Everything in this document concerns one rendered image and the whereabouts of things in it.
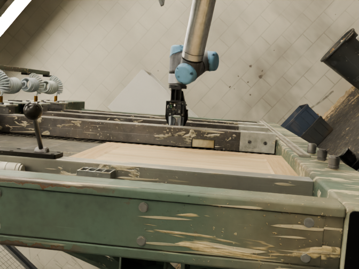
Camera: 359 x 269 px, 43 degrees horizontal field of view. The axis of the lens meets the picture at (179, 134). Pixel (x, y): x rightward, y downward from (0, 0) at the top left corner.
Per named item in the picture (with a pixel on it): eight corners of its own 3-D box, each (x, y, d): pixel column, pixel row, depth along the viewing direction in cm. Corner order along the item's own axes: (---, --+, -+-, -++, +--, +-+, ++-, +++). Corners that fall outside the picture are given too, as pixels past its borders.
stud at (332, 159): (340, 170, 100) (341, 157, 99) (328, 169, 100) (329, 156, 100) (337, 168, 102) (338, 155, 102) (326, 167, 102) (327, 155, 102)
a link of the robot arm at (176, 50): (186, 44, 171) (166, 44, 174) (185, 73, 172) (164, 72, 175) (194, 46, 178) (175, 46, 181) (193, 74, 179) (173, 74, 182)
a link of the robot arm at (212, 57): (210, 77, 166) (182, 76, 171) (220, 68, 175) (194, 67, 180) (208, 56, 163) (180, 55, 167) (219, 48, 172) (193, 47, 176)
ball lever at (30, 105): (47, 161, 97) (37, 108, 89) (30, 160, 97) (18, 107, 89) (54, 151, 100) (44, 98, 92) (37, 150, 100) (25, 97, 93)
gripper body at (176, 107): (164, 116, 174) (165, 84, 173) (168, 115, 183) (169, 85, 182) (184, 117, 173) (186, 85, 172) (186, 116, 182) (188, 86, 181)
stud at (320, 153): (327, 161, 113) (328, 150, 112) (317, 160, 113) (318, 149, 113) (325, 160, 115) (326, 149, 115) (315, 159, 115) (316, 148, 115)
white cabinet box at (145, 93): (278, 196, 497) (142, 68, 501) (241, 233, 503) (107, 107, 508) (272, 186, 557) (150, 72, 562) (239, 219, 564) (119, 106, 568)
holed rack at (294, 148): (310, 157, 119) (311, 155, 119) (299, 156, 119) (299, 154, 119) (263, 121, 282) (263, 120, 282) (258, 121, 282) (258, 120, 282)
